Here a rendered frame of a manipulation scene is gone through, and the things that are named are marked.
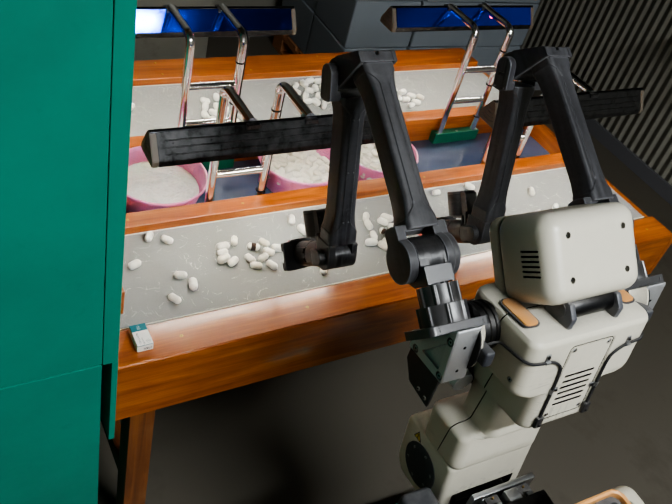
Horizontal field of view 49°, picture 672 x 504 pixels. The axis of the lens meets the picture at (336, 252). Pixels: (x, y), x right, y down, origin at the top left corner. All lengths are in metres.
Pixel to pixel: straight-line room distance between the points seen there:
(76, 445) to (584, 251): 1.10
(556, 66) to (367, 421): 1.45
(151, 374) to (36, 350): 0.31
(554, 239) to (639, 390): 2.06
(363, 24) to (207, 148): 2.24
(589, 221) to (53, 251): 0.86
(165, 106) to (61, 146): 1.30
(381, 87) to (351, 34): 2.50
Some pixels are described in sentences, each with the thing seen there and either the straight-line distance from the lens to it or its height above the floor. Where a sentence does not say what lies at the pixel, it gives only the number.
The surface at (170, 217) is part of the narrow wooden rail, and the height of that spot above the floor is 0.76.
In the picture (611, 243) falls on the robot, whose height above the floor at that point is 1.35.
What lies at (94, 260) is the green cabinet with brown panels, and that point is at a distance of 1.30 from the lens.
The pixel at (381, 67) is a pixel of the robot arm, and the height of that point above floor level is 1.44.
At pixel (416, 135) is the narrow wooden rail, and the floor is 0.70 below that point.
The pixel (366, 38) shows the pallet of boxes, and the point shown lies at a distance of 3.86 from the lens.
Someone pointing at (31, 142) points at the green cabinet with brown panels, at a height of 1.37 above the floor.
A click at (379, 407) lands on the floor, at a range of 2.63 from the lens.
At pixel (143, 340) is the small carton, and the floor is 0.79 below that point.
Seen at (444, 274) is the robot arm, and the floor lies 1.25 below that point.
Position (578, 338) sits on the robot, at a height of 1.23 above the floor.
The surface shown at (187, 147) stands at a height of 1.08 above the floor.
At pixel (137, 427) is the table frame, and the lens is 1.82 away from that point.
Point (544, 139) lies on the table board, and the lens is 2.94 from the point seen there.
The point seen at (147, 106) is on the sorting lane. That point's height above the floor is 0.74.
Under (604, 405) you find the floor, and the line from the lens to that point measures 3.06.
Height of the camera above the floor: 2.02
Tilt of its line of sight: 40 degrees down
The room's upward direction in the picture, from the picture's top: 17 degrees clockwise
